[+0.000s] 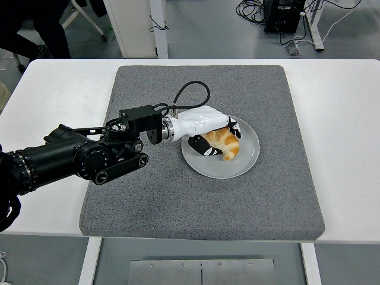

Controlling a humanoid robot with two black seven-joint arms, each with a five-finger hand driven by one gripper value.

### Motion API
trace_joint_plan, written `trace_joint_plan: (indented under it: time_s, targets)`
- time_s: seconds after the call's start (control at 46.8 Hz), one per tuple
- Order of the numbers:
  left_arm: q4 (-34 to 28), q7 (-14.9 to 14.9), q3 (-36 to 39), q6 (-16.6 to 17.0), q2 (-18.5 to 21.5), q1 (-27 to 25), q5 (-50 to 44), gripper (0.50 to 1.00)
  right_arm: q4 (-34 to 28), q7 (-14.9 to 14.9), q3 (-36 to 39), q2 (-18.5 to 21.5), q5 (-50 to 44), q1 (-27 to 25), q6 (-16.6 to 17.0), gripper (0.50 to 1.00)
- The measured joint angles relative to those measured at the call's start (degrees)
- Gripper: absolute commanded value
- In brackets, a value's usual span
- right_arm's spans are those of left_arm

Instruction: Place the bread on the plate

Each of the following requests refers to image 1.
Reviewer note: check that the white table leg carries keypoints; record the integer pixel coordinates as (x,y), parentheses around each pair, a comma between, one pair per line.
(311,264)
(89,261)

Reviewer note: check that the white desk leg with foot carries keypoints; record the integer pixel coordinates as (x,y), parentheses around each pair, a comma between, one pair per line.
(316,29)

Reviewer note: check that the grey speckled mat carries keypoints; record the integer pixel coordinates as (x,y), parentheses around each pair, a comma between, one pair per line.
(193,202)

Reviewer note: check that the croissant bread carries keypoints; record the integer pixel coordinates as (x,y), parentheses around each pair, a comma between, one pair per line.
(227,142)

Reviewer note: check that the grey metal plate with screws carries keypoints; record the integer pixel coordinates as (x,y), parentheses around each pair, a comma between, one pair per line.
(202,271)

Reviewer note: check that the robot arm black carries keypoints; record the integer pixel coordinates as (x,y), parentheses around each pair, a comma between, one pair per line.
(59,154)

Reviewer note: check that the white desk post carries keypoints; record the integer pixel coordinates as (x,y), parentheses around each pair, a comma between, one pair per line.
(160,41)

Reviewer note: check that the light grey round plate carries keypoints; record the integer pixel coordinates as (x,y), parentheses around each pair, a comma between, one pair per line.
(237,166)

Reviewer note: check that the black cloth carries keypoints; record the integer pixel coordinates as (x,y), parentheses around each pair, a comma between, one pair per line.
(99,7)

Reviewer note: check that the white cabinet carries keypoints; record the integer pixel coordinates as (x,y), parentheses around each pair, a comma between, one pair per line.
(130,26)

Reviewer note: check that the black computer case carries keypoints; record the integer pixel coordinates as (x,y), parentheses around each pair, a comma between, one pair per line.
(282,17)

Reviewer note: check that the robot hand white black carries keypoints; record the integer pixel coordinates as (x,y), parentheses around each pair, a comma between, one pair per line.
(202,120)

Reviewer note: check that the clear plastic holder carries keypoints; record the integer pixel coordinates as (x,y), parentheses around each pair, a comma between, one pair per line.
(294,49)

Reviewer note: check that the white office chair base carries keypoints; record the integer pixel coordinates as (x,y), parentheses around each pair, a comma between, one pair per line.
(89,20)

